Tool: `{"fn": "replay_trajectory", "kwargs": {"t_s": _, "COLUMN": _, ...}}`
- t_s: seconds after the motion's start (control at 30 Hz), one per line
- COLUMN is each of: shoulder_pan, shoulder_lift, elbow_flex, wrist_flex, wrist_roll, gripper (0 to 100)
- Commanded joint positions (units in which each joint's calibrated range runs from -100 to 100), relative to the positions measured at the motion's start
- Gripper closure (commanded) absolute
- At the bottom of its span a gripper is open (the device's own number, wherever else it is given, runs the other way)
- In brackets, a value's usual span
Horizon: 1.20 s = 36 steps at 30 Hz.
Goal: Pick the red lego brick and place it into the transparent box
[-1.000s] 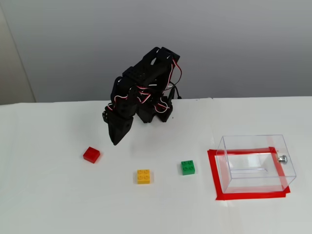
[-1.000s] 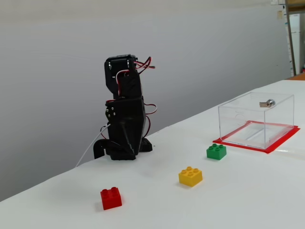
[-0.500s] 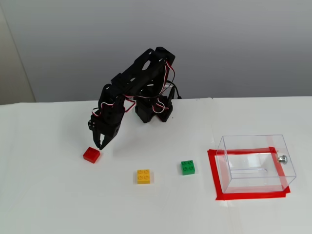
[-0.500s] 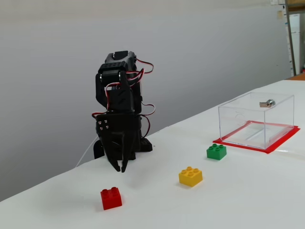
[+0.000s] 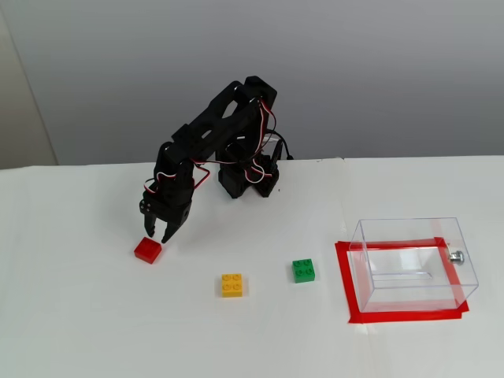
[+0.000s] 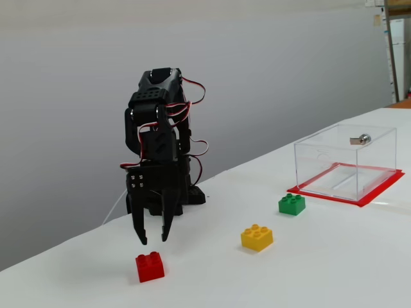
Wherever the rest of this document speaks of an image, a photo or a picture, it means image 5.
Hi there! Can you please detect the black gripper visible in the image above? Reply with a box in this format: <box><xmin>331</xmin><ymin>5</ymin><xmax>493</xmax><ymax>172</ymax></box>
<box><xmin>140</xmin><ymin>179</ymin><xmax>194</xmax><ymax>244</ymax></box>

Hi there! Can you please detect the red lego brick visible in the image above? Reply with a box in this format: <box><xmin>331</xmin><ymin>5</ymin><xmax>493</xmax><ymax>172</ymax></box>
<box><xmin>133</xmin><ymin>236</ymin><xmax>162</xmax><ymax>265</ymax></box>

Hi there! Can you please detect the yellow lego brick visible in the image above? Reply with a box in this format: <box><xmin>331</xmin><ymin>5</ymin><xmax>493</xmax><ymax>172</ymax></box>
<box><xmin>220</xmin><ymin>272</ymin><xmax>244</xmax><ymax>298</ymax></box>

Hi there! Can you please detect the green lego brick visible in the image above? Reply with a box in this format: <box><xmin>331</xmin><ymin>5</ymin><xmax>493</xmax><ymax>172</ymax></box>
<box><xmin>291</xmin><ymin>258</ymin><xmax>317</xmax><ymax>284</ymax></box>

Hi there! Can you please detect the transparent plastic box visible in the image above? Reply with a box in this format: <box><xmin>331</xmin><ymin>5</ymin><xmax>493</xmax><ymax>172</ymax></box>
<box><xmin>349</xmin><ymin>217</ymin><xmax>480</xmax><ymax>314</ymax></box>

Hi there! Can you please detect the silver metal box lock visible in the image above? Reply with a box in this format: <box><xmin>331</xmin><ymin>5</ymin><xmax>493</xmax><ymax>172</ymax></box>
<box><xmin>447</xmin><ymin>243</ymin><xmax>466</xmax><ymax>265</ymax></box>

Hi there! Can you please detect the red white black servo cable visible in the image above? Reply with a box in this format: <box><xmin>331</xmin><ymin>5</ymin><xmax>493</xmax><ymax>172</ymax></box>
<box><xmin>242</xmin><ymin>98</ymin><xmax>277</xmax><ymax>184</ymax></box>
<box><xmin>143</xmin><ymin>159</ymin><xmax>212</xmax><ymax>195</ymax></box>

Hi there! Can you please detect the red tape frame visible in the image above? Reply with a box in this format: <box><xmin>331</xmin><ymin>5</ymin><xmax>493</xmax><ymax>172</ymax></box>
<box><xmin>334</xmin><ymin>236</ymin><xmax>470</xmax><ymax>324</ymax></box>

